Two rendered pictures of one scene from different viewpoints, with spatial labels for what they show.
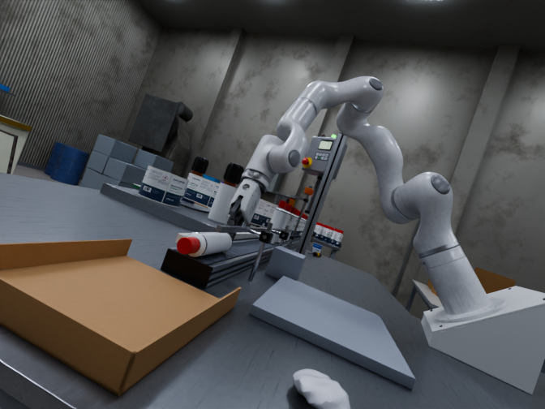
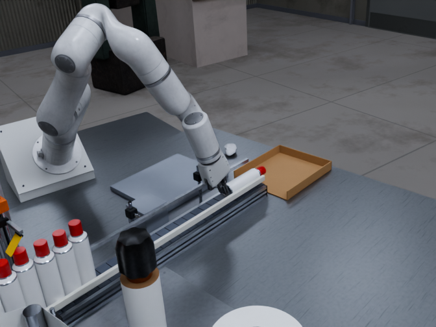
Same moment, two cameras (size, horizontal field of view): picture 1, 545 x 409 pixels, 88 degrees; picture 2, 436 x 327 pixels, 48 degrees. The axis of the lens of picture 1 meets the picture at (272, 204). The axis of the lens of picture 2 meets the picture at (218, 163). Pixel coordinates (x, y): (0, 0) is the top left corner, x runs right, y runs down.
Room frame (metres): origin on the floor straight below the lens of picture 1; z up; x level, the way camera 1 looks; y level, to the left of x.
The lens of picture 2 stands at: (2.03, 0.85, 1.79)
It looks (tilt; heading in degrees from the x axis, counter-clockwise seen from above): 27 degrees down; 212
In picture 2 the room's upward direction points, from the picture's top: 4 degrees counter-clockwise
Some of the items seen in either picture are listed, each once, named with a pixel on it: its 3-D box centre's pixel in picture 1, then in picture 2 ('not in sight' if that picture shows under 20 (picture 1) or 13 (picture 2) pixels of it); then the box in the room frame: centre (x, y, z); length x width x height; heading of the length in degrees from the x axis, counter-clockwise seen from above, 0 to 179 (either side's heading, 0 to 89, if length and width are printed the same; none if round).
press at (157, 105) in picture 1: (155, 153); not in sight; (6.65, 2.98, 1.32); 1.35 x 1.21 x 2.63; 66
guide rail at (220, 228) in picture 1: (272, 230); (133, 224); (1.11, -0.03, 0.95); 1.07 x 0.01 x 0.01; 167
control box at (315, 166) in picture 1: (323, 157); not in sight; (1.48, -0.17, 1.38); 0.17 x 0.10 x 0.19; 42
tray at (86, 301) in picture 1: (127, 285); (283, 170); (0.43, 0.16, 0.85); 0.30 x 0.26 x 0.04; 167
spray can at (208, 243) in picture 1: (207, 243); (245, 180); (0.65, 0.11, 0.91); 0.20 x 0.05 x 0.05; 167
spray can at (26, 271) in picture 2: (282, 223); (28, 283); (1.46, -0.08, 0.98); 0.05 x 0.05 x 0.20
